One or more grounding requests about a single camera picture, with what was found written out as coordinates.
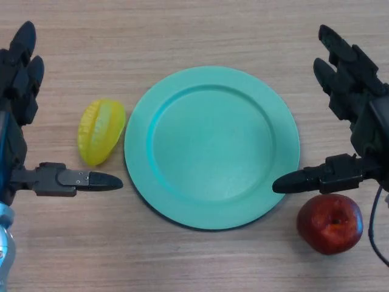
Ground yellow starfruit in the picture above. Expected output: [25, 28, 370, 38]
[77, 97, 127, 167]

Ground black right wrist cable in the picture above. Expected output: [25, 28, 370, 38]
[368, 185, 389, 265]

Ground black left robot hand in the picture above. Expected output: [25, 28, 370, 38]
[0, 20, 124, 206]

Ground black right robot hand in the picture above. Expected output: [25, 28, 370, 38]
[272, 24, 389, 195]

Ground red apple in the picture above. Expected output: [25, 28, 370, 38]
[297, 194, 364, 256]

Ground green round plate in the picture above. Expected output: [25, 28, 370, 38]
[123, 66, 301, 232]

